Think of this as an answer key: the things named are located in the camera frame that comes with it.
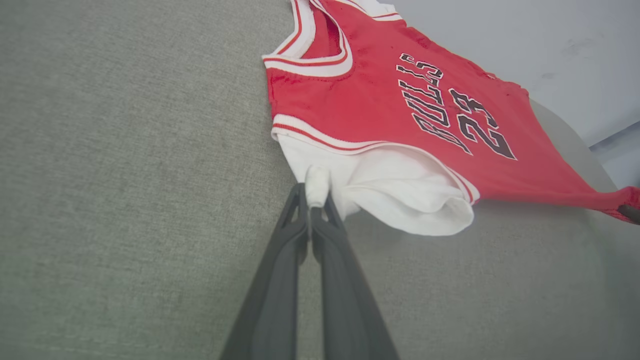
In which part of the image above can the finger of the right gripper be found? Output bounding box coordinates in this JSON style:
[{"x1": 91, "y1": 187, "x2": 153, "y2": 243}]
[{"x1": 618, "y1": 203, "x2": 640, "y2": 225}]

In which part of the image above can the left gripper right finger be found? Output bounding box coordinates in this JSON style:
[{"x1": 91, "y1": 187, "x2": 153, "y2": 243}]
[{"x1": 310, "y1": 193, "x2": 401, "y2": 360}]

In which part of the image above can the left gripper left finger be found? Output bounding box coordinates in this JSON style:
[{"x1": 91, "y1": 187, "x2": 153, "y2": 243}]
[{"x1": 220, "y1": 182, "x2": 311, "y2": 360}]

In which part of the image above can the red white basketball jersey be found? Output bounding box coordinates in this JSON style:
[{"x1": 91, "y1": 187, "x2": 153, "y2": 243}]
[{"x1": 261, "y1": 0, "x2": 640, "y2": 237}]

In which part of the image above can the grey fabric sofa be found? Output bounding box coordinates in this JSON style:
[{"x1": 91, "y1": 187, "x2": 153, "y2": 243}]
[{"x1": 0, "y1": 0, "x2": 640, "y2": 360}]

